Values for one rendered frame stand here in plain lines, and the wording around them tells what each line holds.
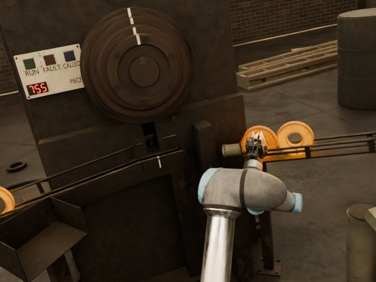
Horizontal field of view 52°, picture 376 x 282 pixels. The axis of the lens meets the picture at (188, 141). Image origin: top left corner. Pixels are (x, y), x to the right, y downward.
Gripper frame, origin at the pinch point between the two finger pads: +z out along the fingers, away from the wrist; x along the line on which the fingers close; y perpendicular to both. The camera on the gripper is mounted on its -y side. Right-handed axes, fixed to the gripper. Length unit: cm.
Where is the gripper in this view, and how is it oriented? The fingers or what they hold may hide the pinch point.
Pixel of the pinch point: (259, 136)
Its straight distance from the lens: 173.7
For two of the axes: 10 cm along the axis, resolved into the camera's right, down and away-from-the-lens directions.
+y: -2.4, -7.4, -6.3
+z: 2.4, -6.7, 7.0
